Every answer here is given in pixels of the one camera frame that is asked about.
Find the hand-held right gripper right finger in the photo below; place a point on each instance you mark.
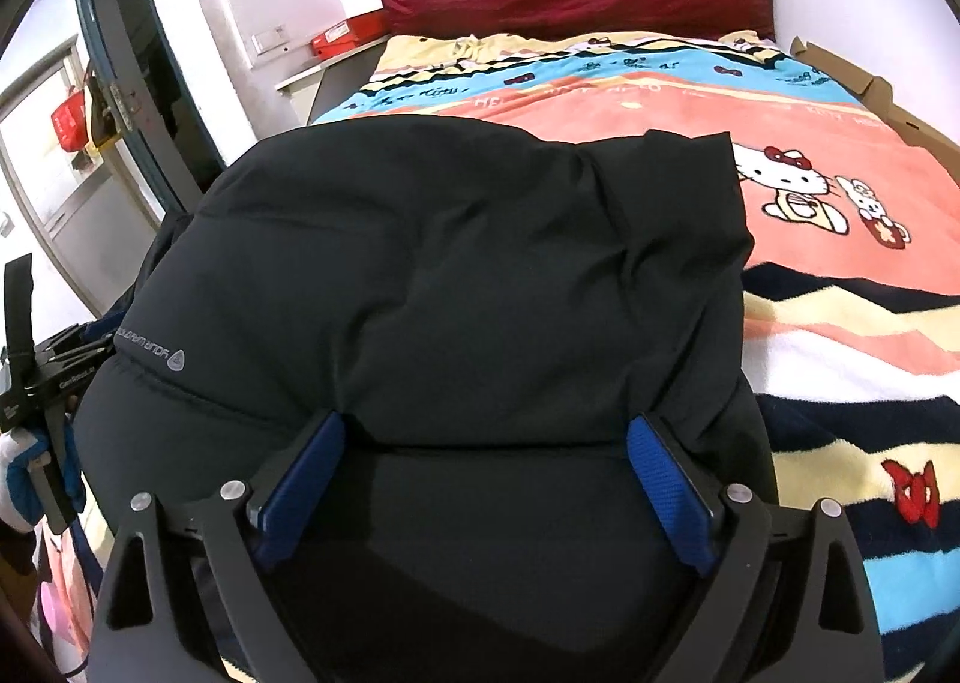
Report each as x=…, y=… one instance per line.
x=667, y=495

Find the white wall switch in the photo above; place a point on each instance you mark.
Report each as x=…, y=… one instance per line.
x=270, y=41

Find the red bag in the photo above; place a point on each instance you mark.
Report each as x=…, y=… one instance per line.
x=71, y=120

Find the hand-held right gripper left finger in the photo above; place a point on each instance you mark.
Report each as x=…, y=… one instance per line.
x=300, y=477

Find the grey cabinet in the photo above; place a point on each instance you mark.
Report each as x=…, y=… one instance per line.
x=90, y=233

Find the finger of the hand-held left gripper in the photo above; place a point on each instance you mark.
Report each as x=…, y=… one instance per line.
x=79, y=342

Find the striped cartoon printed blanket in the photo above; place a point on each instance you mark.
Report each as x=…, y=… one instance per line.
x=825, y=323

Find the black puffer jacket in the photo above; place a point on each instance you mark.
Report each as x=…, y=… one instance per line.
x=450, y=278

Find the person's left hand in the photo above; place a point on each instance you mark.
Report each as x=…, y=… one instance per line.
x=19, y=480

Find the red box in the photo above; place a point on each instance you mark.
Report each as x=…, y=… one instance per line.
x=349, y=32

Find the flattened cardboard box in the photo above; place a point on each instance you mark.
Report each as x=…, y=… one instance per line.
x=885, y=101

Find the blue-grey door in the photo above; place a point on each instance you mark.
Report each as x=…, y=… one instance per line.
x=142, y=90

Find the white bedside table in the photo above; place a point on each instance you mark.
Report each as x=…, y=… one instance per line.
x=337, y=83

